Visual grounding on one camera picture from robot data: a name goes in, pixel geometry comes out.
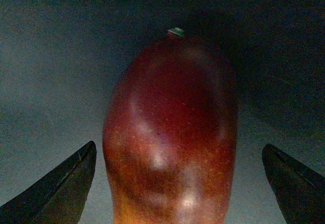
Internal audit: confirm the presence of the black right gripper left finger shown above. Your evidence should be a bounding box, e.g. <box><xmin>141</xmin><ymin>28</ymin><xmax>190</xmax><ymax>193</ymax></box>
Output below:
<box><xmin>1</xmin><ymin>141</ymin><xmax>96</xmax><ymax>223</ymax></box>

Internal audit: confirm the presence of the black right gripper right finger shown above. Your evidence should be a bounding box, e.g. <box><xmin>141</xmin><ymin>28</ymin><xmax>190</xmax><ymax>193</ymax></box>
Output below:
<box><xmin>262</xmin><ymin>144</ymin><xmax>324</xmax><ymax>223</ymax></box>

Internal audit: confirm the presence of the red mango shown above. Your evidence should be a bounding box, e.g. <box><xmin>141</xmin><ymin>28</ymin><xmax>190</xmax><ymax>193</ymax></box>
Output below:
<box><xmin>103</xmin><ymin>28</ymin><xmax>238</xmax><ymax>223</ymax></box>

